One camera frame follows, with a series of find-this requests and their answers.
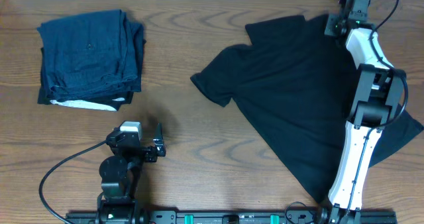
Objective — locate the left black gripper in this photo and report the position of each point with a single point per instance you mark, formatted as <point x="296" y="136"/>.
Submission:
<point x="158" y="148"/>

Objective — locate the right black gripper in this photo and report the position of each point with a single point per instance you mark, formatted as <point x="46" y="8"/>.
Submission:
<point x="333" y="28"/>

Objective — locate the black polo shirt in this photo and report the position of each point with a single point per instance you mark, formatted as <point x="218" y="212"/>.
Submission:
<point x="292" y="83"/>

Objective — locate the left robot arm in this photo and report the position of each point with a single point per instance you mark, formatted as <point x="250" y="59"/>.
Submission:
<point x="121" y="172"/>

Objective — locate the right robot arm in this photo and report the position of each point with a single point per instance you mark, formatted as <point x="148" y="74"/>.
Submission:
<point x="380" y="98"/>

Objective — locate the folded white garment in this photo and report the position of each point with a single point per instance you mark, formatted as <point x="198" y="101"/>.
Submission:
<point x="82" y="104"/>

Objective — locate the folded dark blue garment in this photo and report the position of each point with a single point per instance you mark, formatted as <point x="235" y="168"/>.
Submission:
<point x="91" y="55"/>

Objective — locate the folded black garment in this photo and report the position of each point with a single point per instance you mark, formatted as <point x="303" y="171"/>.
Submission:
<point x="118" y="99"/>

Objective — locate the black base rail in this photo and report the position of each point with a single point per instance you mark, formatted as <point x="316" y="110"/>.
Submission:
<point x="173" y="217"/>

